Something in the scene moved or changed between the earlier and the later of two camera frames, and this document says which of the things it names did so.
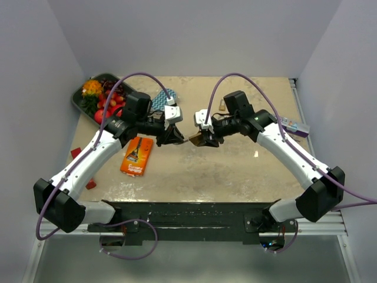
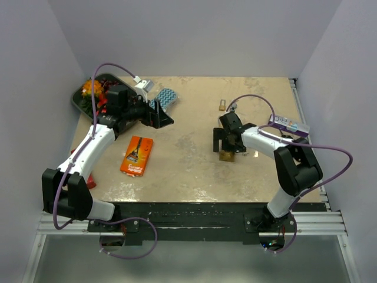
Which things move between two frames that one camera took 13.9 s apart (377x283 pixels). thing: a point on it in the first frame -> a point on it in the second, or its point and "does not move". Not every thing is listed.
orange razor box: x=136 y=156 does not move
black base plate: x=144 y=221 does not move
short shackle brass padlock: x=197 y=138 -> x=228 y=157
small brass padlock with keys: x=222 y=107 does not move
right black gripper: x=210 y=137 -> x=220 y=134
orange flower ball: x=92 y=87 does not move
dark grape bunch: x=108 y=84 does not move
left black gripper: x=172 y=135 -> x=157 y=118
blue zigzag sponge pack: x=159 y=101 does not move
